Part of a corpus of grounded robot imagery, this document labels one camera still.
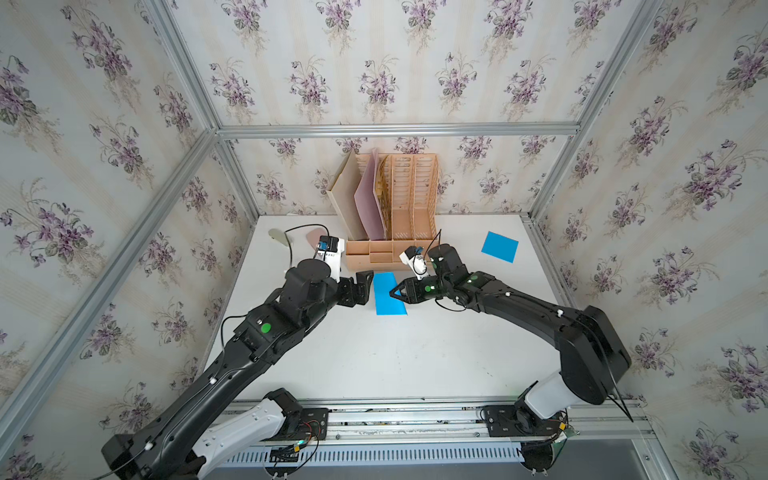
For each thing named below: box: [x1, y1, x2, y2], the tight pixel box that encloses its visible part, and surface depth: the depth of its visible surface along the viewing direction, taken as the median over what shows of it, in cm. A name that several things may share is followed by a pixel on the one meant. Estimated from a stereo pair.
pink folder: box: [354, 149, 386, 241], surface depth 95 cm
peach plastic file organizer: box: [346, 153, 441, 272], surface depth 110 cm
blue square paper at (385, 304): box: [374, 272, 408, 316], surface depth 82 cm
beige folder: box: [327, 150, 369, 241], surface depth 95 cm
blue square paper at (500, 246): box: [481, 230, 519, 264], surface depth 114 cm
